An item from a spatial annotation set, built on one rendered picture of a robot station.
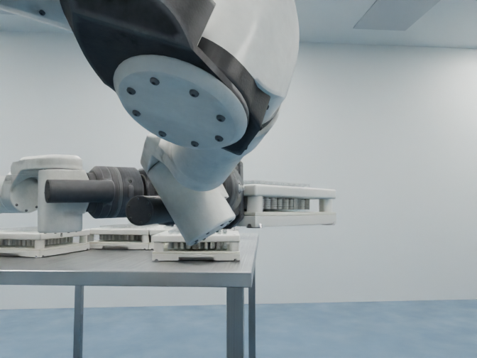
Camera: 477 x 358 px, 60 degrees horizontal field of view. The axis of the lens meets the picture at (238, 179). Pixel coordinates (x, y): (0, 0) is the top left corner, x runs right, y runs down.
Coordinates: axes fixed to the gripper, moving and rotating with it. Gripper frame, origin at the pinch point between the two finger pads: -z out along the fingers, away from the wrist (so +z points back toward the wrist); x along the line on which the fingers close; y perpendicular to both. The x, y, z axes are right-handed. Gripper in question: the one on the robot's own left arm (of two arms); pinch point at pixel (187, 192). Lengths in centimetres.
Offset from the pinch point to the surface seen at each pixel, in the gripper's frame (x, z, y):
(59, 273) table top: 18.4, 14.5, -34.9
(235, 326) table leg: 30.9, -18.0, -9.2
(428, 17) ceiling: -176, -352, -133
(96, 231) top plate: 12, -9, -80
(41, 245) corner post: 14, 12, -66
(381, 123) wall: -84, -372, -202
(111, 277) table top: 19.3, 4.9, -26.6
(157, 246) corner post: 14.3, -11.9, -36.6
